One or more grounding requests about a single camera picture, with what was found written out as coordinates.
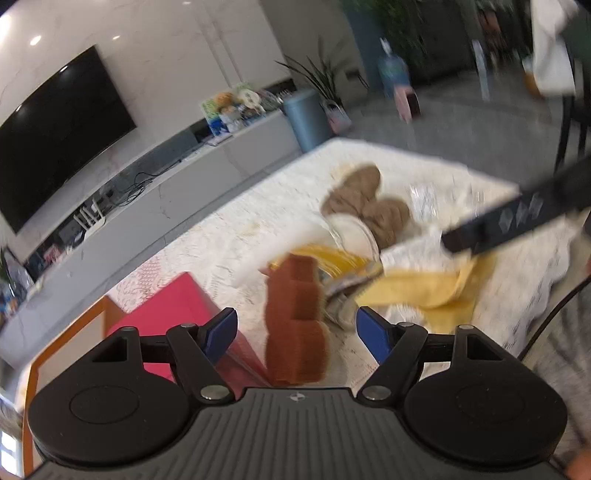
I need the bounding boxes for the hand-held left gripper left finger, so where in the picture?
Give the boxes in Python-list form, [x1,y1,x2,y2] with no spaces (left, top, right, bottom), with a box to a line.
[90,308,238,403]

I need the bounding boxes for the black cables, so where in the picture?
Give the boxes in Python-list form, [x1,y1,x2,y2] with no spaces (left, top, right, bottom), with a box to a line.
[121,170,161,205]

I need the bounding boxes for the black flat television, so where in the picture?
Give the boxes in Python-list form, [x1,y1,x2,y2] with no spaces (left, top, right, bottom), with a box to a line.
[0,45,138,235]

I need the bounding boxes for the brown knit block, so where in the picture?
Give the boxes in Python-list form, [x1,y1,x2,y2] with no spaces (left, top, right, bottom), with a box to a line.
[264,253,329,386]

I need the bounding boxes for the climbing green plant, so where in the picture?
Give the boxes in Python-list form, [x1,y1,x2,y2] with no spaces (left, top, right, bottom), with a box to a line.
[373,0,431,71]

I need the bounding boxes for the pink small heater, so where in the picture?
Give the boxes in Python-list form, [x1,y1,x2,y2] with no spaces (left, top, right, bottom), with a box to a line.
[394,85,424,124]

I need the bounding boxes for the tan chunky yarn bundle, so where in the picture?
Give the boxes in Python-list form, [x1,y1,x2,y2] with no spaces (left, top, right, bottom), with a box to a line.
[320,164,413,249]

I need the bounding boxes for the clear plastic wrapper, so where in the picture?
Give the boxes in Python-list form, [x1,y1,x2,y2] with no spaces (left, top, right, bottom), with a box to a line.
[409,184,440,223]

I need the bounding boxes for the grey patterned cloth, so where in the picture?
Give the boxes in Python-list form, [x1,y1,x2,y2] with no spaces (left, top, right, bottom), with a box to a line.
[322,274,371,331]

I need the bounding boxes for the blue water jug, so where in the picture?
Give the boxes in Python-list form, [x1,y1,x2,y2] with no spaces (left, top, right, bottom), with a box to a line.
[378,39,413,95]

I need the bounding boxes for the green picture card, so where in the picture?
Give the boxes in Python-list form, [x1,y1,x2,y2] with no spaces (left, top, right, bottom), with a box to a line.
[200,96,221,127]

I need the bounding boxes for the orange cardboard box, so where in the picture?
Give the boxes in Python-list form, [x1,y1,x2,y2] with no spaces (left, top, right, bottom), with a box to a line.
[21,295,126,416]

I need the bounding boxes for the red box lid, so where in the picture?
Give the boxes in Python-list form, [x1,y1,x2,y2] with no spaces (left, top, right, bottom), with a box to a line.
[105,272,274,389]

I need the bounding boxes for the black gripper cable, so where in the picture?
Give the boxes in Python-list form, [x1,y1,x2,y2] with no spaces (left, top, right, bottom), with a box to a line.
[516,272,585,361]

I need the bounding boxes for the white hanging garment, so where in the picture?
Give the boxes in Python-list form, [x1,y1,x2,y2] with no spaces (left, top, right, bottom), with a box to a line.
[527,0,579,99]

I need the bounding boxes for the blue trash bin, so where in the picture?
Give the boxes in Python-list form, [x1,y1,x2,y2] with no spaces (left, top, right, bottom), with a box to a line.
[283,90,331,153]

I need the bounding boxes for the teddy bear bouquet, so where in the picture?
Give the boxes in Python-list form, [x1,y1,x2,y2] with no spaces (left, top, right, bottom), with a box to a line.
[215,91,242,136]

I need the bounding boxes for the snack bags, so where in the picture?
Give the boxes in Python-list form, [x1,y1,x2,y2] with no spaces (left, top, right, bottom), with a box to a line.
[0,247,37,320]

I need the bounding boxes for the dark chair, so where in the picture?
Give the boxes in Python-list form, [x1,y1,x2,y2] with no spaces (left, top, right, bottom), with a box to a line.
[554,0,591,177]

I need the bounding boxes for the white round fan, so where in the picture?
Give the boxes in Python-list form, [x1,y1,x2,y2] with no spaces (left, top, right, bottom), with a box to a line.
[239,85,266,115]

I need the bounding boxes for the white lace tablecloth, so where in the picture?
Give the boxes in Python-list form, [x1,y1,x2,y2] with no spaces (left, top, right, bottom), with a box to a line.
[105,136,583,389]

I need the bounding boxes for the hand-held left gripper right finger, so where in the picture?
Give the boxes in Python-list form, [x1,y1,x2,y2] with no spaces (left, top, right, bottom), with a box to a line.
[356,307,506,403]

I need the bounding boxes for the white television console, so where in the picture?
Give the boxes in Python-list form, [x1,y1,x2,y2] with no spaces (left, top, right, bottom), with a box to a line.
[0,108,304,370]

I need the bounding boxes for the person's grey striped clothing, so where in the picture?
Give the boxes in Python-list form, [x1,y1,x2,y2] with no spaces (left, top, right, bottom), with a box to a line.
[517,277,591,468]

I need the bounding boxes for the pink gift bag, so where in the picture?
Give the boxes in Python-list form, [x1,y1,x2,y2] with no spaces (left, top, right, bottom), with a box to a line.
[323,99,352,136]

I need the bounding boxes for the dark cabinet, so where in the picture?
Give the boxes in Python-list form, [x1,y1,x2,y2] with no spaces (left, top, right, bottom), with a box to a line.
[406,0,532,85]

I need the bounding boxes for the green potted plant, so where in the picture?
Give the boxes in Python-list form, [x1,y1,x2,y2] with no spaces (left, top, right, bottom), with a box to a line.
[274,39,371,112]

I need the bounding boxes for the pale yellow cloth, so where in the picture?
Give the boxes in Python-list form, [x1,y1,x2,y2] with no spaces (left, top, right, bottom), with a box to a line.
[355,256,497,334]

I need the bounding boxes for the white fluffy cloth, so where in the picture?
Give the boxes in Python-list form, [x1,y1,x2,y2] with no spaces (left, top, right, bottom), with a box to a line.
[323,215,384,260]

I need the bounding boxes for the white router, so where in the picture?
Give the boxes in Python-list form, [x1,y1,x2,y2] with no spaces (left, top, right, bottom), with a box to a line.
[74,196,110,237]

